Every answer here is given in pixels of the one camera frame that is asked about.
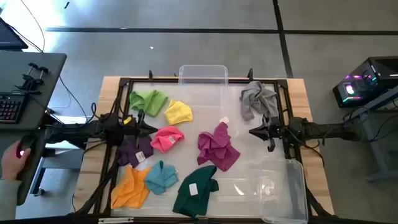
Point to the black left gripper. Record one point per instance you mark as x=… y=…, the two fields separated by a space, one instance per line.
x=133 y=130

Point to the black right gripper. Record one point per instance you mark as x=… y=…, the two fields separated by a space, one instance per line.
x=276 y=132

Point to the pink towel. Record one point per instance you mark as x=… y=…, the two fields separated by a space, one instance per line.
x=164 y=138

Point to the purple towel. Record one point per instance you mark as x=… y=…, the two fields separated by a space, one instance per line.
x=130 y=154

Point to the grey towel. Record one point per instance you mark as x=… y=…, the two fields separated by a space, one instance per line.
x=256 y=99

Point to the yellow towel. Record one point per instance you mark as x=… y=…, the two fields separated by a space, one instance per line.
x=178 y=112

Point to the magenta towel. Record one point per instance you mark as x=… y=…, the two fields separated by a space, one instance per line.
x=217 y=146

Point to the orange towel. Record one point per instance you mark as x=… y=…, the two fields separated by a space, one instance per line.
x=130 y=189

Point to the dark green towel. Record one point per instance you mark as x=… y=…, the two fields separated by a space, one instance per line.
x=186 y=205

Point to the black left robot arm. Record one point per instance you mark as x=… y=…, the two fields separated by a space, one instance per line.
x=77 y=133

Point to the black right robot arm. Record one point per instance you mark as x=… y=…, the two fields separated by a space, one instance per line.
x=326 y=130

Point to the person's forearm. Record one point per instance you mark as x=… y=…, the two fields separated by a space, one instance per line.
x=9 y=199

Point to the white table mat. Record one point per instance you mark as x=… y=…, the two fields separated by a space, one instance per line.
x=242 y=161

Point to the teal towel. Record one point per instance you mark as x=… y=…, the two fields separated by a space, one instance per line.
x=160 y=179

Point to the wooden table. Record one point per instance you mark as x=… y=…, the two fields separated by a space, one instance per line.
x=107 y=93

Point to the large clear plastic bin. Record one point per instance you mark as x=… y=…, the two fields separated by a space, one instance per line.
x=280 y=199

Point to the small clear plastic bin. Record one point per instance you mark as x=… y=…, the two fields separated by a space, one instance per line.
x=202 y=73

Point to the white box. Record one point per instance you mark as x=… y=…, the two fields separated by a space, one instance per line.
x=62 y=145

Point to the grey metal stand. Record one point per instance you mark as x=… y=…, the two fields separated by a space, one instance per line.
x=377 y=146

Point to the black computer mouse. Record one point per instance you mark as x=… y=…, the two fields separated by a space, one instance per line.
x=28 y=141

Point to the black computer case lit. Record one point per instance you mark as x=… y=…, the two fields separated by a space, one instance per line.
x=373 y=81

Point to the black desk clamp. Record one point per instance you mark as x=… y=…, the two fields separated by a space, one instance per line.
x=31 y=79

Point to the black backlit keyboard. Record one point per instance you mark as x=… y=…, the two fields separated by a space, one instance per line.
x=11 y=109

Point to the person's hand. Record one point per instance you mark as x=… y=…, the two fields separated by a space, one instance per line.
x=12 y=161

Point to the black desk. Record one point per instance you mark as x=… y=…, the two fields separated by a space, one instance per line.
x=18 y=68

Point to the black computer monitor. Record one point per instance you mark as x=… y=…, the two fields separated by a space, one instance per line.
x=7 y=37

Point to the black metal table frame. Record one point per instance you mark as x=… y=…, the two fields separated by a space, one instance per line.
x=149 y=80

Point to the silver metal bracket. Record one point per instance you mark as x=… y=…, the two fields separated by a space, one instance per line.
x=115 y=220

